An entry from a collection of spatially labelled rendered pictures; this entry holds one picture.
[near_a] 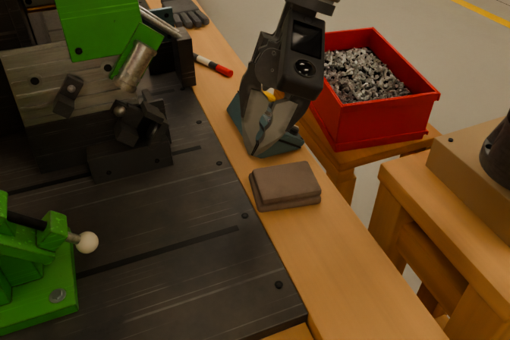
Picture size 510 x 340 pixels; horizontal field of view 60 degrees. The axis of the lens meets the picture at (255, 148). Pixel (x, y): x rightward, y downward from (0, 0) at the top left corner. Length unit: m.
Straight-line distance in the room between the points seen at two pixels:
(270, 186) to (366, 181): 1.42
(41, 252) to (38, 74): 0.29
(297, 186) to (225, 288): 0.19
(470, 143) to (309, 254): 0.37
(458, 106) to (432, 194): 1.91
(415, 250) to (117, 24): 0.65
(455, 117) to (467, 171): 1.82
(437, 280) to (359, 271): 0.27
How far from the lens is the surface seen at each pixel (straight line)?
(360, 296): 0.60
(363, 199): 1.98
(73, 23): 0.72
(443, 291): 0.87
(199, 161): 0.75
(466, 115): 2.65
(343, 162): 0.91
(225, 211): 0.67
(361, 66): 1.08
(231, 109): 0.83
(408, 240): 0.89
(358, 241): 0.65
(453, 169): 0.82
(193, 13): 1.23
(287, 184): 0.67
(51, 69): 0.75
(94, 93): 0.76
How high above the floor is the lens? 1.40
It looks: 40 degrees down
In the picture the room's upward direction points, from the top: straight up
